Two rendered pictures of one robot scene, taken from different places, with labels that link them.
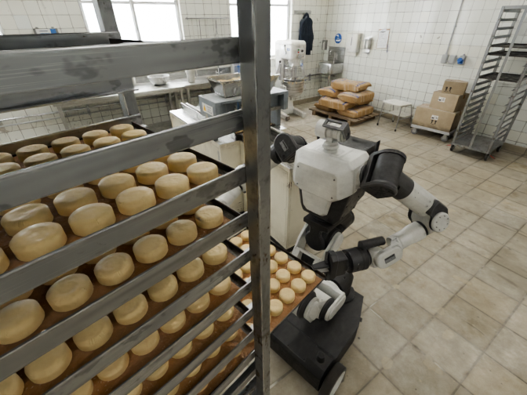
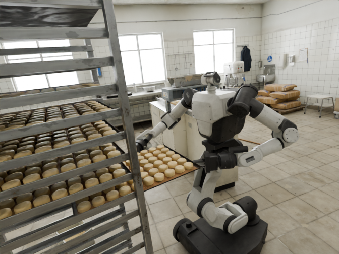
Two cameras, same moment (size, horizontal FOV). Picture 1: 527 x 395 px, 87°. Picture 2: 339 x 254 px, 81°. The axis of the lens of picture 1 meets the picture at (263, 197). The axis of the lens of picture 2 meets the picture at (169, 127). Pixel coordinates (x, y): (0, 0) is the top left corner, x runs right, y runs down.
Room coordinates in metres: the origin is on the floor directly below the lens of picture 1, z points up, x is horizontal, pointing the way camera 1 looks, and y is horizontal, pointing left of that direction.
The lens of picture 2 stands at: (-0.23, -0.35, 1.46)
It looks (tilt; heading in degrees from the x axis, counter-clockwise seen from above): 17 degrees down; 17
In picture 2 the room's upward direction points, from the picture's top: 6 degrees counter-clockwise
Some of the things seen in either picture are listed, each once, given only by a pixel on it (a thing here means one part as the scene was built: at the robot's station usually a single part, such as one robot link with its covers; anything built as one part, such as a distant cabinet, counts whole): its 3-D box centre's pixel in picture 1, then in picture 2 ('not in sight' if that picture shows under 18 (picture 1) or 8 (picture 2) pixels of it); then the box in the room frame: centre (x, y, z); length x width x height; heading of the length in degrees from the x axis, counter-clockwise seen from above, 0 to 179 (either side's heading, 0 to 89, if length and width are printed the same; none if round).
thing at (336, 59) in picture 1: (333, 62); (267, 73); (6.69, -1.56, 0.93); 0.99 x 0.38 x 1.09; 35
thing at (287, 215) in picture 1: (278, 189); (209, 145); (2.11, -0.13, 0.45); 0.70 x 0.34 x 0.90; 34
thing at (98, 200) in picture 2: not in sight; (98, 201); (0.34, 0.17, 0.96); 0.05 x 0.05 x 0.02
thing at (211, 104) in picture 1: (245, 112); (189, 97); (2.53, 0.15, 1.01); 0.72 x 0.33 x 0.34; 124
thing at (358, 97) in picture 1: (357, 95); (285, 93); (5.55, -1.82, 0.47); 0.72 x 0.42 x 0.17; 130
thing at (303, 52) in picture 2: (383, 40); (303, 55); (5.97, -2.28, 1.37); 0.27 x 0.02 x 0.40; 35
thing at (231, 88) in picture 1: (244, 84); (188, 80); (2.53, 0.15, 1.25); 0.56 x 0.29 x 0.14; 124
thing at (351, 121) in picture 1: (343, 114); (276, 107); (5.79, -1.67, 0.06); 1.20 x 0.80 x 0.11; 37
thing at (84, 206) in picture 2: not in sight; (83, 206); (0.30, 0.21, 0.96); 0.05 x 0.05 x 0.02
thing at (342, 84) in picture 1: (349, 85); (279, 87); (5.76, -1.72, 0.62); 0.72 x 0.42 x 0.17; 41
